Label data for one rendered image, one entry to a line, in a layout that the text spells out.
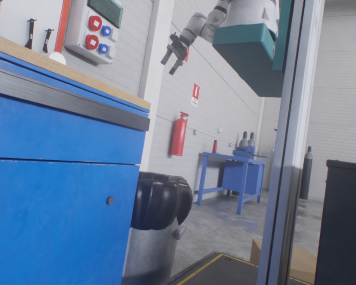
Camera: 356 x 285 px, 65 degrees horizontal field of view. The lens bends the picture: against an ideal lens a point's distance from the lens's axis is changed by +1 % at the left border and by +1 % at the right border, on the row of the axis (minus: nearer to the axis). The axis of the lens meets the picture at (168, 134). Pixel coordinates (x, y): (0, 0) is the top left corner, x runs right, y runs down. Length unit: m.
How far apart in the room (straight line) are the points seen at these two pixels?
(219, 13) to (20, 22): 1.19
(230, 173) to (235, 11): 5.09
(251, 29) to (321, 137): 8.92
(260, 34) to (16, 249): 0.79
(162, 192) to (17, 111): 0.77
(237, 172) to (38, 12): 4.72
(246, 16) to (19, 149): 0.71
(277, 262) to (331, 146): 8.83
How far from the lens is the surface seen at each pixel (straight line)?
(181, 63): 1.68
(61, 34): 2.18
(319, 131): 9.76
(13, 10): 2.00
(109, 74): 2.58
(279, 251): 0.98
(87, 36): 2.18
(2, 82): 0.53
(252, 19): 0.93
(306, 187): 9.40
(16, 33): 1.98
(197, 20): 1.65
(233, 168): 5.87
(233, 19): 0.94
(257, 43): 0.89
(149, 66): 2.99
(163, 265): 1.37
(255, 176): 5.79
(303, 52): 1.02
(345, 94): 10.01
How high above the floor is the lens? 0.80
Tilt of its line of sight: 3 degrees up
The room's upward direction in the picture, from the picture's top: 9 degrees clockwise
